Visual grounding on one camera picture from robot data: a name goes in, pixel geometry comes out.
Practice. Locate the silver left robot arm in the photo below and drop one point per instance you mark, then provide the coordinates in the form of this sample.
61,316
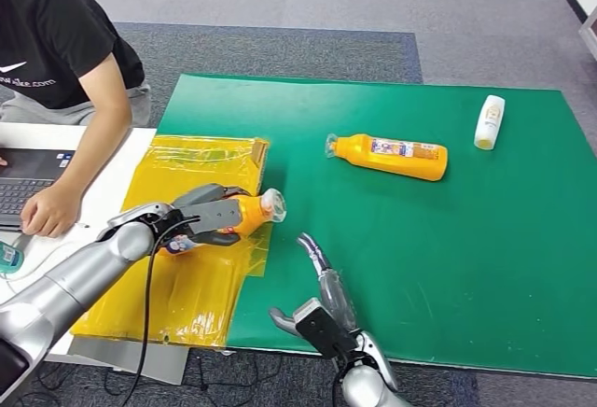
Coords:
70,287

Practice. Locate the person's left forearm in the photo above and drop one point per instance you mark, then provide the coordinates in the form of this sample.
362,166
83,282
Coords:
88,157

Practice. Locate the orange bottle with clear cap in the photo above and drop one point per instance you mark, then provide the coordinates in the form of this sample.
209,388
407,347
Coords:
252,215
396,162

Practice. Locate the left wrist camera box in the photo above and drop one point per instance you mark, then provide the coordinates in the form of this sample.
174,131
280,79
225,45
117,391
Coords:
217,215

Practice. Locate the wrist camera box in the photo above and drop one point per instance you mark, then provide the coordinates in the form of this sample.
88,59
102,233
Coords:
217,215
322,330

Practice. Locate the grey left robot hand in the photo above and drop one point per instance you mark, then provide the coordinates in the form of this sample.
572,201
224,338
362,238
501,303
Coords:
205,194

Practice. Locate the person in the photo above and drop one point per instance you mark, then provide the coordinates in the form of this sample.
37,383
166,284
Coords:
42,27

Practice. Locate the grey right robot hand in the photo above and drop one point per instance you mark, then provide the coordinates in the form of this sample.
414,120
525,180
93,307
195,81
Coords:
338,299

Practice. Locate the yellow taped cardboard box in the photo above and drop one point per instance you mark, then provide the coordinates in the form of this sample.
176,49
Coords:
186,299

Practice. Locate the green table mat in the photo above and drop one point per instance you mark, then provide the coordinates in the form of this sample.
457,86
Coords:
466,256

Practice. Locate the grey desk panel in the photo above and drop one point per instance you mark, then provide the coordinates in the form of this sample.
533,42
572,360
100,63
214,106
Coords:
158,364

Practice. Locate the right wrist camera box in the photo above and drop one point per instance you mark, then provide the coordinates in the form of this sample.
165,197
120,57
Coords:
322,330

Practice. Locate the white furniture corner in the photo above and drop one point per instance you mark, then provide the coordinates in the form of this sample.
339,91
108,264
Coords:
590,33

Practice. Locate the person's left hand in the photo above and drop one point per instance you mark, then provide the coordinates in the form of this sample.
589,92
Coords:
47,214

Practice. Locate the small white bottle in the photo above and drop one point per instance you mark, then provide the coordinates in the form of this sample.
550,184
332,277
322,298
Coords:
488,123

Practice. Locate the white desk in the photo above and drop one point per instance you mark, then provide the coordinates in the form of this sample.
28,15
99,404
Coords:
107,200

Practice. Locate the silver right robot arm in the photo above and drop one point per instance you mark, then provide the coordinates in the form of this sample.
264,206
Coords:
363,392

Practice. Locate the dark laptop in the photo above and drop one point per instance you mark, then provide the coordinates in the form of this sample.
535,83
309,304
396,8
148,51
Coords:
28,172

